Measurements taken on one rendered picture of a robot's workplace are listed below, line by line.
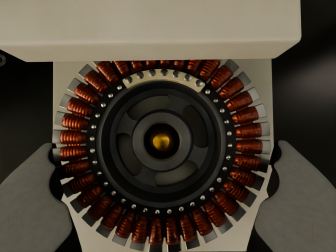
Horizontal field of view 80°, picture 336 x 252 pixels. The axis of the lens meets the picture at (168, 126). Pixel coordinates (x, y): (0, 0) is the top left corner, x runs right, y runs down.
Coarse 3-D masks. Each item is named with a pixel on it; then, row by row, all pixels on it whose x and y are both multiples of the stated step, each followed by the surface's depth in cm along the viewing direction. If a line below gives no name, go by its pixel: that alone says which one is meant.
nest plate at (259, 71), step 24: (72, 72) 14; (240, 72) 14; (264, 72) 14; (264, 96) 14; (192, 120) 14; (264, 120) 14; (120, 144) 14; (192, 168) 14; (264, 192) 13; (72, 216) 14; (96, 240) 13; (216, 240) 13; (240, 240) 13
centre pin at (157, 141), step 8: (152, 128) 12; (160, 128) 11; (168, 128) 12; (152, 136) 11; (160, 136) 11; (168, 136) 11; (176, 136) 12; (152, 144) 11; (160, 144) 11; (168, 144) 11; (176, 144) 12; (152, 152) 12; (160, 152) 11; (168, 152) 11
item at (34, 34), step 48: (0, 0) 4; (48, 0) 4; (96, 0) 4; (144, 0) 4; (192, 0) 4; (240, 0) 4; (288, 0) 4; (0, 48) 4; (48, 48) 4; (96, 48) 4; (144, 48) 4; (192, 48) 4; (240, 48) 4; (288, 48) 4
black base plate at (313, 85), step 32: (320, 0) 15; (320, 32) 15; (0, 64) 15; (32, 64) 15; (288, 64) 15; (320, 64) 15; (0, 96) 15; (32, 96) 15; (288, 96) 15; (320, 96) 15; (0, 128) 15; (32, 128) 15; (288, 128) 15; (320, 128) 15; (0, 160) 15; (320, 160) 15
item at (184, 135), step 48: (96, 96) 10; (144, 96) 12; (192, 96) 12; (240, 96) 10; (96, 144) 10; (144, 144) 12; (192, 144) 12; (240, 144) 10; (96, 192) 10; (144, 192) 11; (192, 192) 10; (240, 192) 10; (144, 240) 10; (192, 240) 10
